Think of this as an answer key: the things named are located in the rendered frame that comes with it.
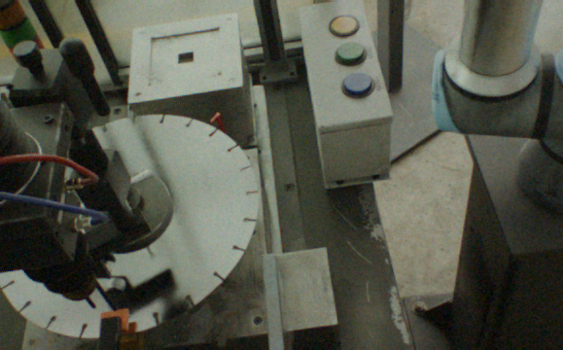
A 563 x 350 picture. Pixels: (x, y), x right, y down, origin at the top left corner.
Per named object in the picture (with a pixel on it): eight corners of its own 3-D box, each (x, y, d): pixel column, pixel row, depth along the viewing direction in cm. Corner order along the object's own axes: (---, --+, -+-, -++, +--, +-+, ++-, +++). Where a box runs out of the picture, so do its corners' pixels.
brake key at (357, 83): (342, 84, 100) (342, 74, 98) (369, 80, 100) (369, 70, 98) (346, 102, 97) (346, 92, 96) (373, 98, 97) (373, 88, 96)
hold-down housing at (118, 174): (94, 176, 70) (6, 25, 54) (138, 175, 70) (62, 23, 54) (81, 221, 66) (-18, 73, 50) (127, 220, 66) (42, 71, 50)
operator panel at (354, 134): (305, 72, 123) (297, 6, 111) (364, 62, 122) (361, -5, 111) (325, 190, 105) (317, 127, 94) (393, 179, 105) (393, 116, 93)
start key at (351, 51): (336, 53, 104) (335, 44, 103) (361, 49, 104) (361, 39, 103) (339, 70, 102) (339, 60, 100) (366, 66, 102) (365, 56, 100)
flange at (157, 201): (126, 164, 87) (121, 152, 85) (190, 198, 82) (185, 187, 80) (64, 225, 82) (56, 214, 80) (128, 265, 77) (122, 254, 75)
